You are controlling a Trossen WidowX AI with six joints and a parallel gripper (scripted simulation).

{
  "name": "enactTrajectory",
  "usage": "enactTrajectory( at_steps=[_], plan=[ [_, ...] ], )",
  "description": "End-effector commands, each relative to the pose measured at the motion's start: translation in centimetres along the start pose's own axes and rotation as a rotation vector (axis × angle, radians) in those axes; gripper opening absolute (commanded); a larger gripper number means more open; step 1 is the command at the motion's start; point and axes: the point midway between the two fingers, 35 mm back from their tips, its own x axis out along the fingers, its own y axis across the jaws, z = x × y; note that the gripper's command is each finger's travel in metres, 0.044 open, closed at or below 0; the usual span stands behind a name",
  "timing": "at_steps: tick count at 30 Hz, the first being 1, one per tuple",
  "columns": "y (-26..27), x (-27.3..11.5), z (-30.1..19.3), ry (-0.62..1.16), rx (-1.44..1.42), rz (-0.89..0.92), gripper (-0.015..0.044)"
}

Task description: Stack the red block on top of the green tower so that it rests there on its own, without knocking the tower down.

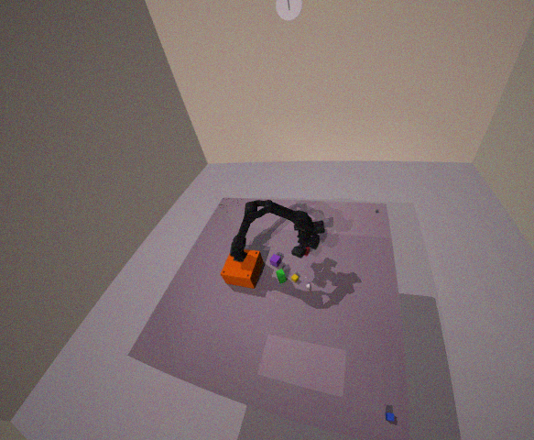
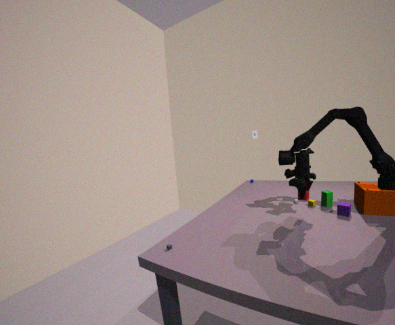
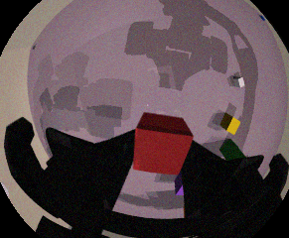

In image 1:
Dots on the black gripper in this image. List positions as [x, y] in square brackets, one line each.
[300, 250]

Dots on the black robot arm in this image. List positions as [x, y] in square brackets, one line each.
[302, 222]

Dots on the purple cube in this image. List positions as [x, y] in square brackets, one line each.
[275, 260]

